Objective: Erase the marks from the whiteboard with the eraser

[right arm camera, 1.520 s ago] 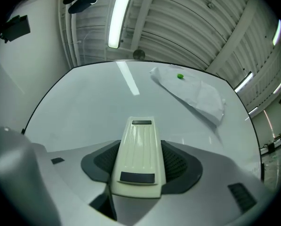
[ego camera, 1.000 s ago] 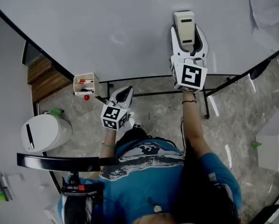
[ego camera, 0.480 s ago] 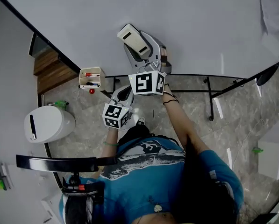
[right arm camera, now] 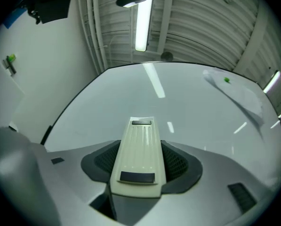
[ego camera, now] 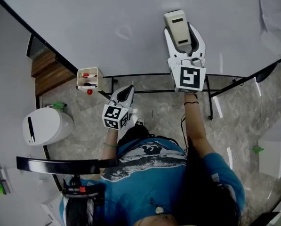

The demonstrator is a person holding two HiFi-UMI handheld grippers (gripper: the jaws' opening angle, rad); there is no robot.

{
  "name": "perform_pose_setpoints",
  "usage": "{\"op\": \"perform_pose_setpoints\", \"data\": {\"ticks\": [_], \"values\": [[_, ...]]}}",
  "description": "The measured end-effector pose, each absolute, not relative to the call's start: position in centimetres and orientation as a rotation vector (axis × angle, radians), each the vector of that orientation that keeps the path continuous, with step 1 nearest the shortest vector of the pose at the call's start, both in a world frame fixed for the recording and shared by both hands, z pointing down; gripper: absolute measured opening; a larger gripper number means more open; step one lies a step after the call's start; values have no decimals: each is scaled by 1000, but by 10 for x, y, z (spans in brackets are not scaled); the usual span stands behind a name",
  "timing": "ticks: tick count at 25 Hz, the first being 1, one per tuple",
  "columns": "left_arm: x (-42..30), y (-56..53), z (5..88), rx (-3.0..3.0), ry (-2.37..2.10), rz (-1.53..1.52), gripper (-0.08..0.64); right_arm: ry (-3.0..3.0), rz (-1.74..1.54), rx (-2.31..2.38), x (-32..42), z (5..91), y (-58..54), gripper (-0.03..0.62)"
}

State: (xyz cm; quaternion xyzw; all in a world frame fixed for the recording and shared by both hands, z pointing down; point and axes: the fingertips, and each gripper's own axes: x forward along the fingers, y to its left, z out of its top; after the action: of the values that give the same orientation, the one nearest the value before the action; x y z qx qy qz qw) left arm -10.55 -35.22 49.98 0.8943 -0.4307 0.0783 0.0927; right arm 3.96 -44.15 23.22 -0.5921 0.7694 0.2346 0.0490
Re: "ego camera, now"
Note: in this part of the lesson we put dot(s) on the cream marker holder box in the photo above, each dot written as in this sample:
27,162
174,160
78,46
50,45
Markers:
99,75

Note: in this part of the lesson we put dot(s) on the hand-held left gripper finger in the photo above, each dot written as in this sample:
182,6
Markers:
115,95
131,98

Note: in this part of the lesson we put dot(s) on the white box cabinet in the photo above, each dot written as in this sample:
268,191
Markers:
274,145

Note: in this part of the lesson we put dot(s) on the beige rectangular block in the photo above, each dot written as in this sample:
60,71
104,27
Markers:
179,27

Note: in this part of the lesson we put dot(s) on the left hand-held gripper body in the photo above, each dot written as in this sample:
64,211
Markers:
114,115

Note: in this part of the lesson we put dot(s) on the white whiteboard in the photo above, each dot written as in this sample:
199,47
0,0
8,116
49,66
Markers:
107,20

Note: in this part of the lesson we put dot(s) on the white pendant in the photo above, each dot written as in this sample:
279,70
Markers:
159,210

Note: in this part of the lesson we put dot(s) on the black trousers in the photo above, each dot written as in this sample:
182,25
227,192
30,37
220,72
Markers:
135,133

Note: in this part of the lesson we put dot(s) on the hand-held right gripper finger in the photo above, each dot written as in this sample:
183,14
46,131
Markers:
200,45
170,46

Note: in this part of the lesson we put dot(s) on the wooden platform step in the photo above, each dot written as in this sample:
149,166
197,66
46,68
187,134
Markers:
50,72

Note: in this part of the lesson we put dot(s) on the red round magnet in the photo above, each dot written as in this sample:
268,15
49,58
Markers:
90,92

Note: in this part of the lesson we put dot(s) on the person's right forearm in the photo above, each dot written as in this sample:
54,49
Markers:
196,131

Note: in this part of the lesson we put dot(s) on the black round disc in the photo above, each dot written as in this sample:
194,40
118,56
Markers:
266,74

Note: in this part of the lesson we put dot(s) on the white closed toilet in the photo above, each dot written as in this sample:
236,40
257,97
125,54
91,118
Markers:
48,126

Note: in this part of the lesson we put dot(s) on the black marker pen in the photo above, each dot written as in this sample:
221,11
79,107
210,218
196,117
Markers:
90,85

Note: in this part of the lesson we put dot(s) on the person's left forearm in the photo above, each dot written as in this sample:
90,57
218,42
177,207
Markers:
109,138

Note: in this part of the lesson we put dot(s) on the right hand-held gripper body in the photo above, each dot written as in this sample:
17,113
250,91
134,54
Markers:
189,78

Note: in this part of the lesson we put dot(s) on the black clamp mount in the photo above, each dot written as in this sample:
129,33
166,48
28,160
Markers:
83,189

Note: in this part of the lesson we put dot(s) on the person in white shirt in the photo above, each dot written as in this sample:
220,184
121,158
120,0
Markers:
142,173

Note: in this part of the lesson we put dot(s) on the black wrist band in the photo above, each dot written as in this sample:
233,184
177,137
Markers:
190,103

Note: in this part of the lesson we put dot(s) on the red marker pen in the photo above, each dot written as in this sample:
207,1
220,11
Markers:
87,75

